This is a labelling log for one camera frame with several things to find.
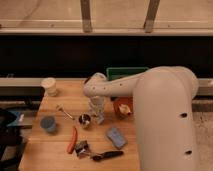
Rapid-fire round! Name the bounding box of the grey towel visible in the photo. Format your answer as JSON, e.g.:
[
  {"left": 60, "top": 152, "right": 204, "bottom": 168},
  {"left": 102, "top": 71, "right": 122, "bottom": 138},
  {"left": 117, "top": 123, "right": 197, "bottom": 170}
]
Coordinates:
[{"left": 95, "top": 111, "right": 105, "bottom": 125}]

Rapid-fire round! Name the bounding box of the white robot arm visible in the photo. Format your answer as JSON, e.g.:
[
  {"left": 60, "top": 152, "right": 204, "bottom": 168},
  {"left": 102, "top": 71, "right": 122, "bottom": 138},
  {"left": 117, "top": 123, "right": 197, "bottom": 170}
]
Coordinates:
[{"left": 83, "top": 66, "right": 199, "bottom": 171}]

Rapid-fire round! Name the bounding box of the small metal cup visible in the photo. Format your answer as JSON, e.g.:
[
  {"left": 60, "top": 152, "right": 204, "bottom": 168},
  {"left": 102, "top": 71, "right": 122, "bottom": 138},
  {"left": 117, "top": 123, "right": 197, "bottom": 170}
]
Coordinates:
[{"left": 78, "top": 114, "right": 91, "bottom": 129}]

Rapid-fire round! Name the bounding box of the orange bowl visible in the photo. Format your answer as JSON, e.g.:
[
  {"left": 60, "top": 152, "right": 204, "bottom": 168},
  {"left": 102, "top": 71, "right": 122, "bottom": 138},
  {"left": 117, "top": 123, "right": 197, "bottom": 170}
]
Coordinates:
[{"left": 113, "top": 97, "right": 133, "bottom": 119}]

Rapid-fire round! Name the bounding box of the yellow item in bowl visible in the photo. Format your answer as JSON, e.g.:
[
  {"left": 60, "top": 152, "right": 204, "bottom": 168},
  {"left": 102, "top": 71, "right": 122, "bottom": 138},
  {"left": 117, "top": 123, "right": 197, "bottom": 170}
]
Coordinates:
[{"left": 119, "top": 104, "right": 131, "bottom": 115}]

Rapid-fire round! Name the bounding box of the green plastic bin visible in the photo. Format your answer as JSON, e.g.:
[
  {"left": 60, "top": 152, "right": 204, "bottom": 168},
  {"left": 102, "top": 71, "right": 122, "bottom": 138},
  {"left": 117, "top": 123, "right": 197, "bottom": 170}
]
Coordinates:
[{"left": 106, "top": 67, "right": 148, "bottom": 81}]

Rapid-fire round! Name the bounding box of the blue sponge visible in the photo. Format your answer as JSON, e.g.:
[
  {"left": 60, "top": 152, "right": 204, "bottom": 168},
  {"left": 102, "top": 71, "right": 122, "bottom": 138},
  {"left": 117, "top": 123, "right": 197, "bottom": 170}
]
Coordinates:
[{"left": 106, "top": 126, "right": 127, "bottom": 149}]

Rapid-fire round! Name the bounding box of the metal spoon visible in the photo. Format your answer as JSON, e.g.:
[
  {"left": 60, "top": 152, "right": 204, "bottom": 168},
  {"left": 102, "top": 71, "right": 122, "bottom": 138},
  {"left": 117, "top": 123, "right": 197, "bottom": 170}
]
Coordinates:
[{"left": 56, "top": 105, "right": 75, "bottom": 120}]

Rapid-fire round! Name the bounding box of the small metal clip object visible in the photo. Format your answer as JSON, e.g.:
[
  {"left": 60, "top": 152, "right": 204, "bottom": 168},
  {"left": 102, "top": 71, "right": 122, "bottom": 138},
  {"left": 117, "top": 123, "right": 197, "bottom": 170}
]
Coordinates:
[{"left": 74, "top": 140, "right": 89, "bottom": 157}]

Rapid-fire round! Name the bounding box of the white cup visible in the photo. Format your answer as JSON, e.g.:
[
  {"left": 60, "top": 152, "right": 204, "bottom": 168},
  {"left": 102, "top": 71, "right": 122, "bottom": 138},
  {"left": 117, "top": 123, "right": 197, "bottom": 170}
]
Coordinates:
[{"left": 41, "top": 77, "right": 57, "bottom": 96}]

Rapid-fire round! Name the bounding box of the blue cup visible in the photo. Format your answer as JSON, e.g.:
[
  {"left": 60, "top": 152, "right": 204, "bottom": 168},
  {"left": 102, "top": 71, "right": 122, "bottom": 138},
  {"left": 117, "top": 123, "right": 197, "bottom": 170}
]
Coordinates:
[{"left": 40, "top": 116, "right": 56, "bottom": 133}]

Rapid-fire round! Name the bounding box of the orange carrot toy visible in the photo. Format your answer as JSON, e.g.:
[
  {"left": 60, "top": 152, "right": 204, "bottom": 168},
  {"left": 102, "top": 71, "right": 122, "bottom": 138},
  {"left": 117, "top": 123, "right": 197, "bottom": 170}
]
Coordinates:
[{"left": 67, "top": 126, "right": 78, "bottom": 154}]

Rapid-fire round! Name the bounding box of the black handled brush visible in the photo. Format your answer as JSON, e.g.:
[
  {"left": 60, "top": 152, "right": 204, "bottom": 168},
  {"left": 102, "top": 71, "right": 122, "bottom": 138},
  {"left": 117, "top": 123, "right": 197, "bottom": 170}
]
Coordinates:
[{"left": 90, "top": 151, "right": 124, "bottom": 162}]

